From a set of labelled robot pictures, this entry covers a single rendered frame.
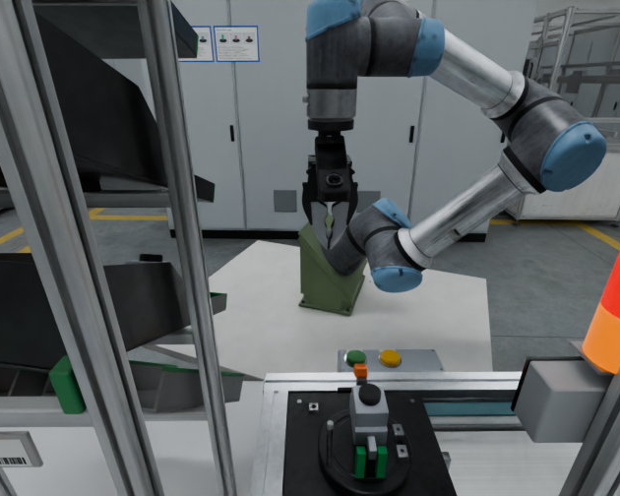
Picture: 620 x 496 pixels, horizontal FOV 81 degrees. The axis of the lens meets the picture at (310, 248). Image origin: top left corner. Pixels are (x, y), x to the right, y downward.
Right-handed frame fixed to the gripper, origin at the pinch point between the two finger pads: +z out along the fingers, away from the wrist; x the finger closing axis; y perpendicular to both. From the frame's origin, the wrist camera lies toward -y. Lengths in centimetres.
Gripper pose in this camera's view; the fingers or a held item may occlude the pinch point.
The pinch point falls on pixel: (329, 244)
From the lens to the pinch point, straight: 62.4
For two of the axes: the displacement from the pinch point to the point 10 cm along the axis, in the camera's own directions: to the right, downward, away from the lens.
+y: -0.1, -4.2, 9.1
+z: 0.0, 9.1, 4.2
